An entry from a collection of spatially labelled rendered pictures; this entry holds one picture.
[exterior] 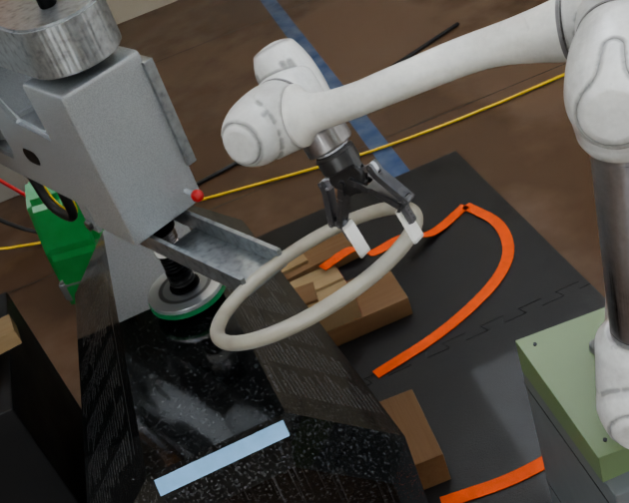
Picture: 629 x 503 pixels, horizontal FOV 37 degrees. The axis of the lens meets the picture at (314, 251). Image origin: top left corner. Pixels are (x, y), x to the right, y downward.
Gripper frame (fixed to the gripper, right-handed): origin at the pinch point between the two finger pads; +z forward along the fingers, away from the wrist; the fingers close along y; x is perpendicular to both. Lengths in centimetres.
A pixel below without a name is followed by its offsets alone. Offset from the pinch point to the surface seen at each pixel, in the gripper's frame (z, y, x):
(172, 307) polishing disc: 6, 89, -10
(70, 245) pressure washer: -1, 241, -84
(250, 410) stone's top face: 27, 56, 9
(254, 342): 1.5, 18.0, 24.9
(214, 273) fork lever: -3, 54, -2
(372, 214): 1.8, 19.7, -20.9
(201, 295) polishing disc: 8, 83, -16
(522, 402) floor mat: 102, 65, -83
